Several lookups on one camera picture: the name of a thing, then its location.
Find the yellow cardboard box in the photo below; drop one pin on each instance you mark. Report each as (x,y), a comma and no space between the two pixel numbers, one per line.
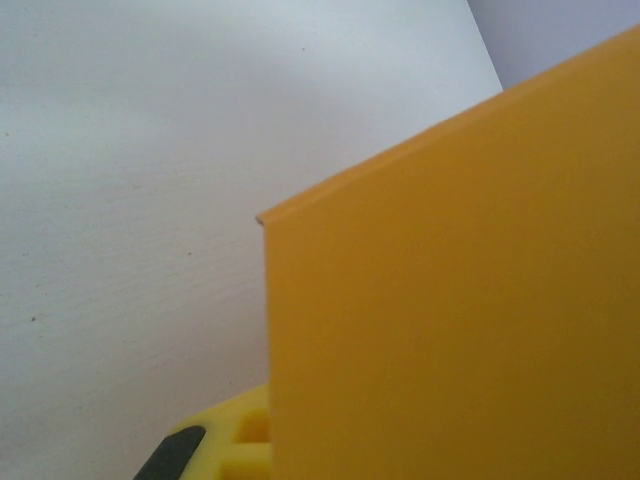
(450,300)

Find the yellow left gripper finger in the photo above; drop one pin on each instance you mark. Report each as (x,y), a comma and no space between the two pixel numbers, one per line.
(210,440)

